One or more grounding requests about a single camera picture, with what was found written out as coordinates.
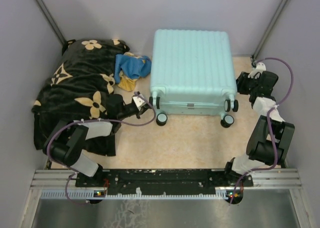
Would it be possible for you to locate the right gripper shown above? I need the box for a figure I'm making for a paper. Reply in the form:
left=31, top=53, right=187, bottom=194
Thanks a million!
left=227, top=72, right=257, bottom=96

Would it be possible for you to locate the light blue hard-shell suitcase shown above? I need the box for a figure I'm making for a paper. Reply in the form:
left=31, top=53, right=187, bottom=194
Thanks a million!
left=150, top=29, right=237, bottom=117

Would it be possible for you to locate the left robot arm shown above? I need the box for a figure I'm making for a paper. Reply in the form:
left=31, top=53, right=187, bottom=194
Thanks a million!
left=42, top=92, right=153, bottom=187

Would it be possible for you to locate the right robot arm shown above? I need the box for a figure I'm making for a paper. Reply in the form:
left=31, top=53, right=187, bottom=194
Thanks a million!
left=223, top=71, right=295, bottom=186

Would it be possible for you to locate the suitcase wheel on lid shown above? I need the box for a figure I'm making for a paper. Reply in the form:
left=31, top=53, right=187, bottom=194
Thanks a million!
left=224, top=99, right=239, bottom=112

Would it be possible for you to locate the suitcase wheel middle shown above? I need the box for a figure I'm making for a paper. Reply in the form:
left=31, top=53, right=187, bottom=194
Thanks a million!
left=149, top=96, right=161, bottom=110

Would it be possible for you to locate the suitcase wheel near front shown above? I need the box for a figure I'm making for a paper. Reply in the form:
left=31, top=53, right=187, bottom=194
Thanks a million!
left=156, top=113, right=168, bottom=127

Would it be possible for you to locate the suitcase wheel at top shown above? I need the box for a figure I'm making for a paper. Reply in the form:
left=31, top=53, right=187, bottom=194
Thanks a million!
left=220, top=114, right=235, bottom=128

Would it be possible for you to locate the blue and yellow shirt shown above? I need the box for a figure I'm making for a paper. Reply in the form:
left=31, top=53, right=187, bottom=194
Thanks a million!
left=114, top=52, right=152, bottom=92

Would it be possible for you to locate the black floral fleece blanket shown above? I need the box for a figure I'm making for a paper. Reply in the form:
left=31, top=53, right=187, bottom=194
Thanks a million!
left=31, top=38, right=130, bottom=150

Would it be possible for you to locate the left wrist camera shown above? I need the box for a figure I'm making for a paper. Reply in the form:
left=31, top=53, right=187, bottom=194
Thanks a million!
left=132, top=94, right=146, bottom=111

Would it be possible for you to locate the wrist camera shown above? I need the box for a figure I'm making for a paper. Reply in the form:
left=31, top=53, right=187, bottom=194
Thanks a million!
left=132, top=94, right=146, bottom=111
left=247, top=62, right=267, bottom=80

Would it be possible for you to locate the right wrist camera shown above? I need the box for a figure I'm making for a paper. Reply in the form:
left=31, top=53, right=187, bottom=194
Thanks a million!
left=247, top=62, right=267, bottom=80

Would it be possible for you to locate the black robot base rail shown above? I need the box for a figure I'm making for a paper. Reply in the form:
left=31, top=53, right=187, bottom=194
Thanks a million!
left=75, top=169, right=241, bottom=196

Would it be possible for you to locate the aluminium frame rail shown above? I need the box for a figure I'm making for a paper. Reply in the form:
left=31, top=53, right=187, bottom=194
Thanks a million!
left=30, top=168, right=302, bottom=204

